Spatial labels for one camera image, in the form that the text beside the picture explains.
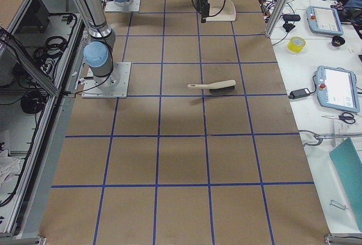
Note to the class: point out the beige plastic dustpan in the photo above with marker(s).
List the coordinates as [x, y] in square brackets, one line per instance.
[220, 13]

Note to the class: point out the beige hand brush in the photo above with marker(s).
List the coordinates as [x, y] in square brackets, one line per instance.
[216, 87]

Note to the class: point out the yellow tape roll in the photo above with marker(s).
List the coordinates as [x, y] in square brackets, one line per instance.
[296, 44]

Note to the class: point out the blue teach pendant far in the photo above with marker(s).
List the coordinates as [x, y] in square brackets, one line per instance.
[323, 20]

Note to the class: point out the blue teach pendant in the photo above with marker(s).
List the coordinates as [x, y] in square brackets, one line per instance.
[336, 89]
[323, 20]

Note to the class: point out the black power adapter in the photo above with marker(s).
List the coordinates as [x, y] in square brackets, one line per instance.
[299, 93]

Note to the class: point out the blue teach pendant near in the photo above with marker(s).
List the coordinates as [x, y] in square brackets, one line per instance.
[336, 89]

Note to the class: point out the teal folder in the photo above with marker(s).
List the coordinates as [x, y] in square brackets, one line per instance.
[348, 166]

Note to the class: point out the white crumpled cloth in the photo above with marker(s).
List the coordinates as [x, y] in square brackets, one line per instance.
[10, 166]

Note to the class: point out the aluminium frame post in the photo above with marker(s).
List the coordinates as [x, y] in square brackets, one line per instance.
[277, 11]

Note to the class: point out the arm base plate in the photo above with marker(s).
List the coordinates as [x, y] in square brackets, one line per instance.
[120, 6]
[115, 86]

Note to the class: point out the black handled scissors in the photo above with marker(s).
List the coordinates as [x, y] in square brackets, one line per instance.
[345, 117]

